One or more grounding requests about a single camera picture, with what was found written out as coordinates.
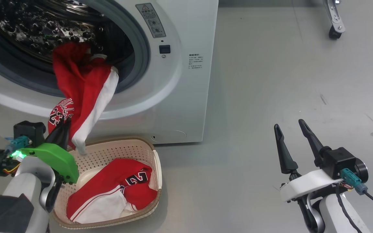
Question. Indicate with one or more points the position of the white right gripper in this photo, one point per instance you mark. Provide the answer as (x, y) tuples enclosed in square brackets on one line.
[(306, 184)]

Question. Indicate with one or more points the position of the red jersey with white hem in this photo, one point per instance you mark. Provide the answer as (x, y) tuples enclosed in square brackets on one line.
[(108, 181)]

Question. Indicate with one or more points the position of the red jersey with white lettering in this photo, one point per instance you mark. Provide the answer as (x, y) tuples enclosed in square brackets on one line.
[(83, 84)]

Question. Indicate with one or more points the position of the white washing machine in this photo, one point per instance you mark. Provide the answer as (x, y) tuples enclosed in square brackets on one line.
[(180, 97)]

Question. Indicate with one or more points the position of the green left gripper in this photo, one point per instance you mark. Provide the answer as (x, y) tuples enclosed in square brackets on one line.
[(57, 158)]

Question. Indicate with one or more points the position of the beige perforated laundry basket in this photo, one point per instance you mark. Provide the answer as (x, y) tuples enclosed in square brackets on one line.
[(108, 152)]

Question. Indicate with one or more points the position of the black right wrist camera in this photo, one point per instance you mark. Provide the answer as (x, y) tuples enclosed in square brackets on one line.
[(338, 161)]

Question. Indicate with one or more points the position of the metal stand leg with caster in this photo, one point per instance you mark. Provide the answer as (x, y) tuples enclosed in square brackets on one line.
[(335, 19)]

